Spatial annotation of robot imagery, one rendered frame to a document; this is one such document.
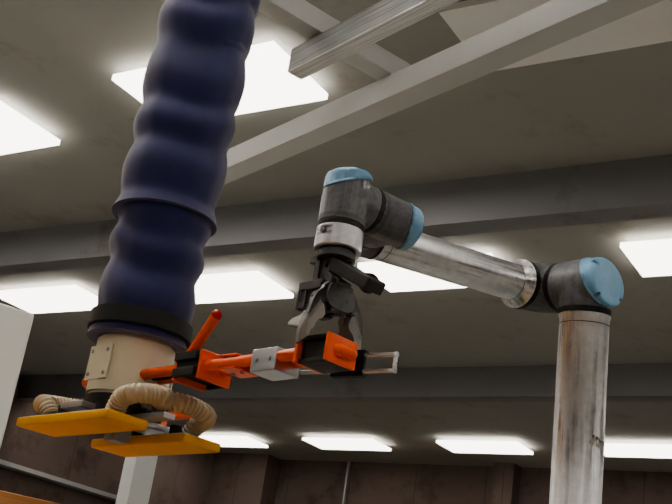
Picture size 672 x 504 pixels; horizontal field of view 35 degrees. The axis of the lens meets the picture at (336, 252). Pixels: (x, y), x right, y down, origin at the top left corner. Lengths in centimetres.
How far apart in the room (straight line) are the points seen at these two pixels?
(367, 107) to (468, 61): 63
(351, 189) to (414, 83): 275
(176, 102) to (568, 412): 110
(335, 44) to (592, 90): 222
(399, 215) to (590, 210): 500
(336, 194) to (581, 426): 77
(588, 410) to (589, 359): 11
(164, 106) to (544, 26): 215
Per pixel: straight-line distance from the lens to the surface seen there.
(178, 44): 257
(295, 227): 803
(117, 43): 664
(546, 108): 657
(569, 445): 239
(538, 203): 717
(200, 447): 227
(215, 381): 214
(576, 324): 243
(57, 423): 229
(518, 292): 249
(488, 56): 449
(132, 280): 233
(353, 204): 200
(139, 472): 560
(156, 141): 245
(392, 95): 483
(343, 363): 188
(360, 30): 444
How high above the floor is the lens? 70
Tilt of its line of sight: 21 degrees up
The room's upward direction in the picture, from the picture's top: 9 degrees clockwise
